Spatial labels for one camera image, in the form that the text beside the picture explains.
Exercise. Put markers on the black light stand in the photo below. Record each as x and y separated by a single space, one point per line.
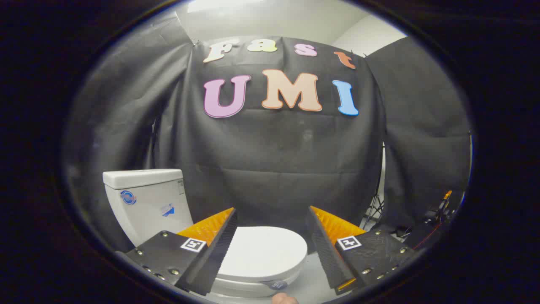
375 206

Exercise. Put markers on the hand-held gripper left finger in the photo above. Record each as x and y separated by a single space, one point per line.
217 249

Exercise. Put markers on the black backdrop cloth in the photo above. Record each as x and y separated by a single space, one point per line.
274 160

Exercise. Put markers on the white toilet tank cover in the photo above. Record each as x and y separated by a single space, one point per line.
141 178

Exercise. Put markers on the white toilet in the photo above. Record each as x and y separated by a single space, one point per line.
147 211

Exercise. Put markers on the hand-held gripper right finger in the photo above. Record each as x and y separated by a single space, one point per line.
327 249

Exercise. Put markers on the white toilet lid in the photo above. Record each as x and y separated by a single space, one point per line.
265 253

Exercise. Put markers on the orange tipped black tool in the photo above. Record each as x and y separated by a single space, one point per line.
445 200

